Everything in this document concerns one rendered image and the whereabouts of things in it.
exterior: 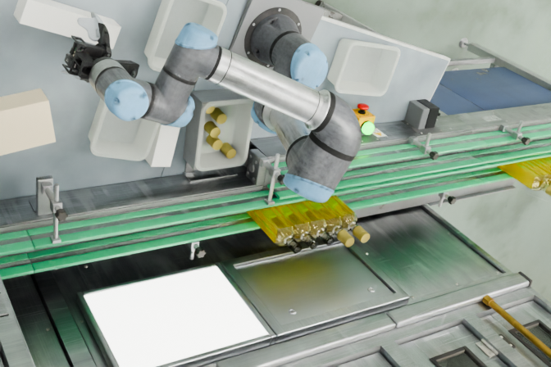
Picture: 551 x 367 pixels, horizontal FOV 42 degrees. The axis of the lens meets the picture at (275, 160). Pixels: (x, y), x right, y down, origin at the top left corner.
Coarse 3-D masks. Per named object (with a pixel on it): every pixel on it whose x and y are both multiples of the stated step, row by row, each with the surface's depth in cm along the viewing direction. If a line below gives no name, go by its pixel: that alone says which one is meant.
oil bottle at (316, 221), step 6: (294, 204) 219; (300, 204) 219; (306, 204) 220; (300, 210) 216; (306, 210) 217; (312, 210) 217; (306, 216) 214; (312, 216) 214; (318, 216) 215; (312, 222) 212; (318, 222) 212; (324, 222) 213; (312, 228) 211; (318, 228) 211; (324, 228) 212; (312, 234) 212
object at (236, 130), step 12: (204, 108) 200; (228, 108) 213; (240, 108) 213; (204, 120) 202; (228, 120) 215; (240, 120) 215; (252, 120) 211; (204, 132) 213; (228, 132) 218; (240, 132) 216; (204, 144) 215; (240, 144) 217; (204, 156) 215; (216, 156) 217; (240, 156) 218; (204, 168) 210; (216, 168) 213
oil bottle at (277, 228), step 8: (264, 208) 214; (272, 208) 215; (256, 216) 216; (264, 216) 211; (272, 216) 211; (280, 216) 212; (264, 224) 212; (272, 224) 208; (280, 224) 208; (288, 224) 208; (272, 232) 208; (280, 232) 205; (288, 232) 206; (272, 240) 209; (280, 240) 206
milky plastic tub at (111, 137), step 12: (96, 120) 191; (108, 120) 196; (120, 120) 198; (132, 120) 200; (144, 120) 201; (96, 132) 188; (108, 132) 198; (120, 132) 200; (132, 132) 202; (144, 132) 200; (156, 132) 197; (96, 144) 194; (108, 144) 198; (120, 144) 201; (132, 144) 203; (144, 144) 200; (108, 156) 193; (120, 156) 195; (132, 156) 198; (144, 156) 199
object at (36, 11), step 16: (32, 0) 164; (48, 0) 171; (16, 16) 167; (32, 16) 166; (48, 16) 168; (64, 16) 170; (80, 16) 172; (64, 32) 172; (80, 32) 174; (112, 32) 178; (112, 48) 180
